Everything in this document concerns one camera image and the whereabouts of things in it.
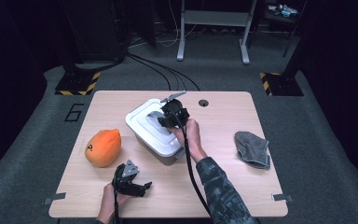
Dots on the white metal desk frame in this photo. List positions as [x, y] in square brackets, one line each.
[214, 18]

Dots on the grey translucent storage box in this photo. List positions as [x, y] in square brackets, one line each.
[164, 155]

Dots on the person's left hand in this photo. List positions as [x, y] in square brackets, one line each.
[112, 202]

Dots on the grey tape strip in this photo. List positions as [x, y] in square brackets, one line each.
[282, 197]
[54, 197]

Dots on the person's right hand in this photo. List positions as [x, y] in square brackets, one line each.
[192, 140]

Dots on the grey towel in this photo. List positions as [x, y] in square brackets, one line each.
[253, 149]

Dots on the dark shelf with small things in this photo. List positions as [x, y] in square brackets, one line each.
[282, 11]

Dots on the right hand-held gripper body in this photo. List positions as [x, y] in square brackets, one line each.
[177, 112]

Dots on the black cabinet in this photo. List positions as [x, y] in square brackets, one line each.
[96, 28]

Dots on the orange plush toy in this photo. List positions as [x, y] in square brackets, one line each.
[104, 147]

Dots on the black stand base hazard stripes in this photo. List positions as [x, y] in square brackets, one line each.
[77, 84]
[281, 84]

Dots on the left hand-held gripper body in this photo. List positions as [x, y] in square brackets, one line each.
[122, 182]

